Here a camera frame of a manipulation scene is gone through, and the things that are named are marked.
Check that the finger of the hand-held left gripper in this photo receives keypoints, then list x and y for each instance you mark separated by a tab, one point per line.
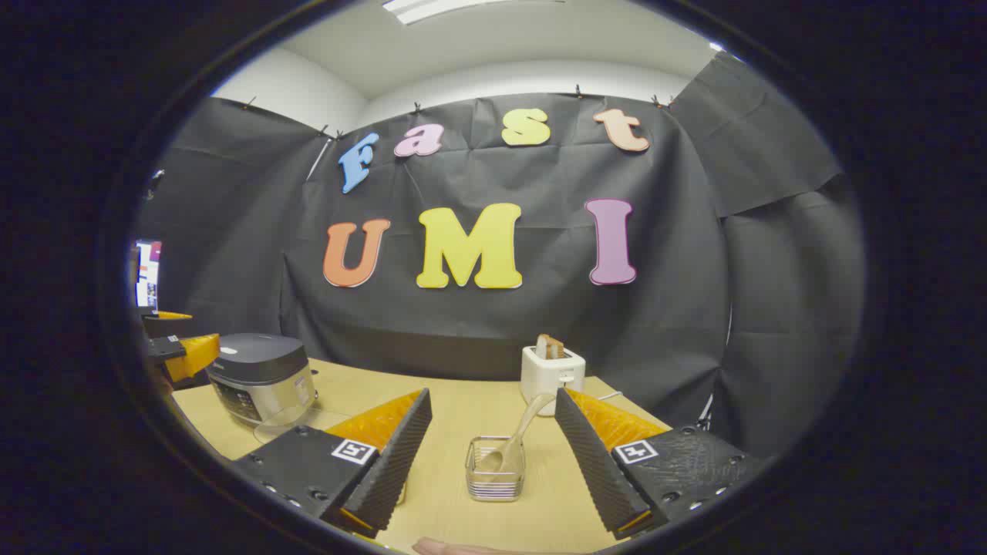
193	354
163	327

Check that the white toaster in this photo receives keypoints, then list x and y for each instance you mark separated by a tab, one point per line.
551	378

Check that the clear tray of rice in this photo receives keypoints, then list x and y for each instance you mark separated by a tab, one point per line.
308	422

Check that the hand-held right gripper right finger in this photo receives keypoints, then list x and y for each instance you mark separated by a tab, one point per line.
594	470

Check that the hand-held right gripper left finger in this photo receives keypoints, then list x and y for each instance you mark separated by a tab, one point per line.
397	462

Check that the black silver rice cooker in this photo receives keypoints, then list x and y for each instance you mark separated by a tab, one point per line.
258	370

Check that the black backdrop cloth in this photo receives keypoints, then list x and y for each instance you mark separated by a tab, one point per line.
540	324

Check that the wooden spoon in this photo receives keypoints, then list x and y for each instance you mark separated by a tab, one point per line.
524	432

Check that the computer monitor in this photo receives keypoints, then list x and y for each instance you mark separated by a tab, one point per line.
148	277

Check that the ceiling light panel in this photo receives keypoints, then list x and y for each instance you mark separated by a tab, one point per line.
463	8

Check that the toast bread slice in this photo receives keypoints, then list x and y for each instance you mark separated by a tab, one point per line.
549	347

